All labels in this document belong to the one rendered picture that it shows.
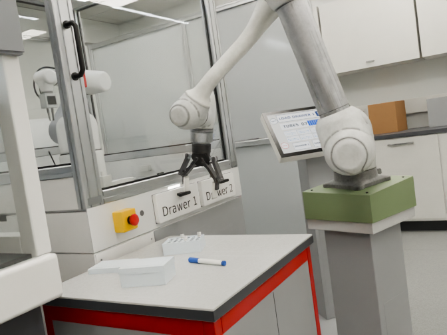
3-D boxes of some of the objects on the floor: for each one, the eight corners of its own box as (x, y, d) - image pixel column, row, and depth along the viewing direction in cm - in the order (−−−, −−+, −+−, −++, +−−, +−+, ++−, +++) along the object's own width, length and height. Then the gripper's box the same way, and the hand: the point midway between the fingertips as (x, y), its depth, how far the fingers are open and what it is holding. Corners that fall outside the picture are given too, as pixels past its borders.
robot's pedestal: (440, 401, 178) (418, 205, 172) (399, 443, 159) (372, 223, 153) (371, 376, 201) (350, 203, 195) (328, 410, 182) (302, 219, 177)
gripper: (233, 145, 181) (231, 199, 185) (181, 139, 193) (179, 189, 197) (224, 146, 175) (221, 202, 178) (169, 140, 187) (169, 193, 191)
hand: (199, 193), depth 188 cm, fingers open, 13 cm apart
